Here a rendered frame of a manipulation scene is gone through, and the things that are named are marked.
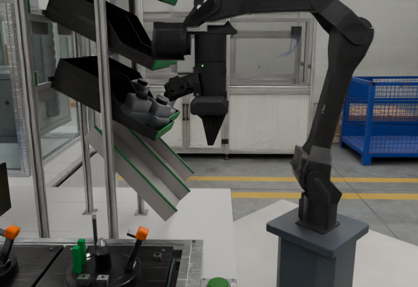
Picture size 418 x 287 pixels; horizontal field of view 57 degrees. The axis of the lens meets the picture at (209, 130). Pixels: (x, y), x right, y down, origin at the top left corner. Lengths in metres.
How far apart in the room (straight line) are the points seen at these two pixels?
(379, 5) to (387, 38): 0.77
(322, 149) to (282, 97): 3.97
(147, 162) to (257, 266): 0.39
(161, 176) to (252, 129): 3.71
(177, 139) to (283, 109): 1.33
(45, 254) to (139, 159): 0.33
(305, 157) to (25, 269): 0.59
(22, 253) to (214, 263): 0.45
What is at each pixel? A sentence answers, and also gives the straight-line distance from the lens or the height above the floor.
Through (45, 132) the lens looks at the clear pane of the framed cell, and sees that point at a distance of 1.95.
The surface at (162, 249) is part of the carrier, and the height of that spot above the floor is 0.97.
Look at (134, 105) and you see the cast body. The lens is 0.92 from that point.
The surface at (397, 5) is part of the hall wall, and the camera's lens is 9.93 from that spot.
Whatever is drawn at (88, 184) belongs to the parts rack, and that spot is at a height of 0.96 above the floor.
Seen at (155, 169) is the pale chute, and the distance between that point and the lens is 1.06.
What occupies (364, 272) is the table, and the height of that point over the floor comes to 0.86.
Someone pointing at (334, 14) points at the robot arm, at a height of 1.45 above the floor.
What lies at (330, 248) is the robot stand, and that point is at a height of 1.06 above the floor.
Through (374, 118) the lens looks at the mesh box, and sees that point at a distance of 4.81.
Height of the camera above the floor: 1.41
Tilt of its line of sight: 13 degrees down
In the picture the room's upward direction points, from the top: straight up
